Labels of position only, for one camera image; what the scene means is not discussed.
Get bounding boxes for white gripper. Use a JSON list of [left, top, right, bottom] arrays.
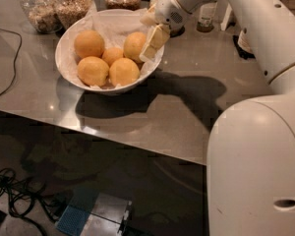
[[140, 0, 192, 62]]

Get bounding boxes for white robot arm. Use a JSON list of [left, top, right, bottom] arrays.
[[144, 0, 295, 236]]

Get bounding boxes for white paper bowl liner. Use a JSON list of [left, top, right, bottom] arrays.
[[60, 5, 163, 90]]

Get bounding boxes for white ceramic bowl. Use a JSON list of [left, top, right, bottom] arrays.
[[54, 8, 165, 95]]

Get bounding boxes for glass cereal jar right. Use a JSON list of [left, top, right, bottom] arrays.
[[152, 0, 188, 36]]

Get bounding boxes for small orange in middle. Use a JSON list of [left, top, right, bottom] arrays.
[[102, 47, 124, 66]]

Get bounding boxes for small glass bottle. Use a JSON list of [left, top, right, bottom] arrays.
[[197, 1, 217, 32]]

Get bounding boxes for white stand board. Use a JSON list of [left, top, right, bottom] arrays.
[[220, 5, 233, 31]]

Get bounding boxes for stack of white paper plates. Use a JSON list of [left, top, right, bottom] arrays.
[[237, 30, 253, 54]]

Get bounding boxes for black plate tray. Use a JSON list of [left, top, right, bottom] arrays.
[[232, 35, 255, 60]]

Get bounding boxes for glass cereal jar far left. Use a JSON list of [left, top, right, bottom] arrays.
[[20, 0, 62, 34]]

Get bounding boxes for blue and grey floor box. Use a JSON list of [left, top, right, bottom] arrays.
[[56, 188, 132, 236]]

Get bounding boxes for black cable on table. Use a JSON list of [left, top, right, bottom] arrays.
[[0, 27, 24, 101]]

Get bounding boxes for tangled black floor cables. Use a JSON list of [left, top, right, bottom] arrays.
[[0, 152, 68, 236]]

